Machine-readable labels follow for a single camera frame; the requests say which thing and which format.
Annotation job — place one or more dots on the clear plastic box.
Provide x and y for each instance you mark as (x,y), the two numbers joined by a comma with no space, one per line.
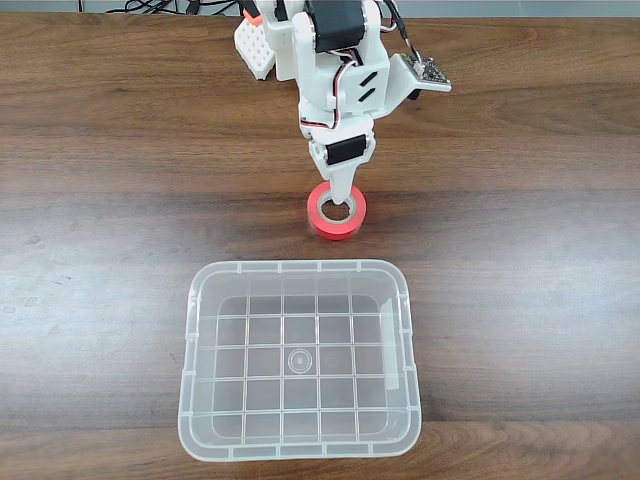
(300,360)

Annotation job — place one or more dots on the orange plastic part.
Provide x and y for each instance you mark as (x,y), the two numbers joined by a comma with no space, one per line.
(254,20)

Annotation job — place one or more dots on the white perforated plate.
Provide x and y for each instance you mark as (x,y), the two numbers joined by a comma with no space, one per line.
(252,47)

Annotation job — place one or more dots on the white bracket with camera board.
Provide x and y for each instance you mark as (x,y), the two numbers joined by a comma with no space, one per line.
(407,80)

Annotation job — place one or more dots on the red tape roll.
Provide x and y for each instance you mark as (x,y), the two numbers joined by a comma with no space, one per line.
(337,230)

